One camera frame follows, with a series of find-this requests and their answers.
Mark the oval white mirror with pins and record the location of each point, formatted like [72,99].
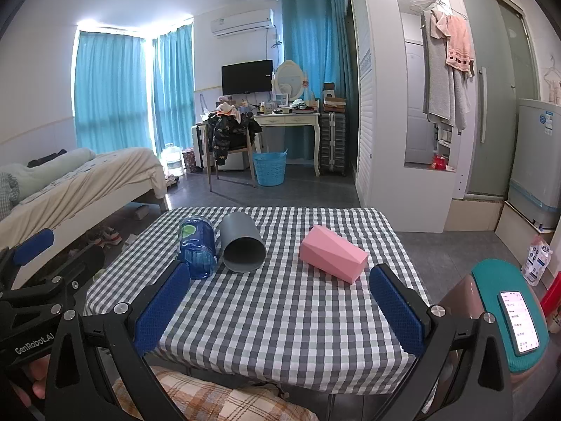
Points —
[289,76]

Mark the pale green duvet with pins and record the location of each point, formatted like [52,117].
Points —
[48,171]

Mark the bed with beige sheet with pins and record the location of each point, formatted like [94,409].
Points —
[87,188]

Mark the white washing machine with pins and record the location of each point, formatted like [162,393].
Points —
[534,162]

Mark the dark cloth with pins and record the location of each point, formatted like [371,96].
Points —
[44,158]

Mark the white air conditioner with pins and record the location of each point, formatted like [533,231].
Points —
[241,22]

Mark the grey checked tablecloth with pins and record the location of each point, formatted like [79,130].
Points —
[271,320]

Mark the blue plastic basket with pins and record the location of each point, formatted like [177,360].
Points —
[268,169]

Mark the pink towel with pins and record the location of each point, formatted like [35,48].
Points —
[460,46]

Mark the white wardrobe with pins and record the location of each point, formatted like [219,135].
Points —
[381,96]

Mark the wooden chair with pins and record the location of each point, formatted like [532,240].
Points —
[212,171]

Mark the smartphone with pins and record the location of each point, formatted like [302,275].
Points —
[519,322]

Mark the grey cup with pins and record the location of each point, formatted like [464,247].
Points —
[239,239]

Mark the white plastic packet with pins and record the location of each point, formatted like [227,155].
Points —
[537,261]

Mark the clear blue plastic cup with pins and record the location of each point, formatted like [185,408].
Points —
[197,245]

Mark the white dressing desk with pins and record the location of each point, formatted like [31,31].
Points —
[287,119]

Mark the patterned gift bag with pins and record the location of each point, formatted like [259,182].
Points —
[189,161]

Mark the grey ribbed suitcase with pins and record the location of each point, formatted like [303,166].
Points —
[332,142]

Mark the red bag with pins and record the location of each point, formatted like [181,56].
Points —
[553,305]

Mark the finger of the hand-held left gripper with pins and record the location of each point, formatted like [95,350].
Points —
[33,245]
[65,278]

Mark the plaid pants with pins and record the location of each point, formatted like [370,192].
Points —
[210,397]

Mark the clear water jug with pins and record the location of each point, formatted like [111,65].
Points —
[172,160]

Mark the white suitcase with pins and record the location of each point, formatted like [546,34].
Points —
[198,147]

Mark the dark patterned jacket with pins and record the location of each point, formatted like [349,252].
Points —
[225,133]

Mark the pink stool with teal cushion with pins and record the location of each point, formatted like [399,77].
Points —
[486,285]

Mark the black television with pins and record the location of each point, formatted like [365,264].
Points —
[246,76]

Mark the frosted glass sliding door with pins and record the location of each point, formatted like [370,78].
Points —
[495,74]

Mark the pink faceted cup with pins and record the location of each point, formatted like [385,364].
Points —
[331,252]

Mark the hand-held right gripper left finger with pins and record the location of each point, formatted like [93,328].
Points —
[160,309]

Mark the grey towel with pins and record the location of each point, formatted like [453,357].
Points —
[438,92]

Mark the blue curtain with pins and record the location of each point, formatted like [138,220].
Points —
[173,87]
[315,39]
[109,92]

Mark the pair of sneakers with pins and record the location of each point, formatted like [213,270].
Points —
[103,237]

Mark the cardboard box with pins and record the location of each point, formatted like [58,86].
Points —
[334,98]

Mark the person's left hand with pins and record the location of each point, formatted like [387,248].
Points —
[38,377]

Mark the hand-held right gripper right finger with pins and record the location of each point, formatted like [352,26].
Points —
[396,311]

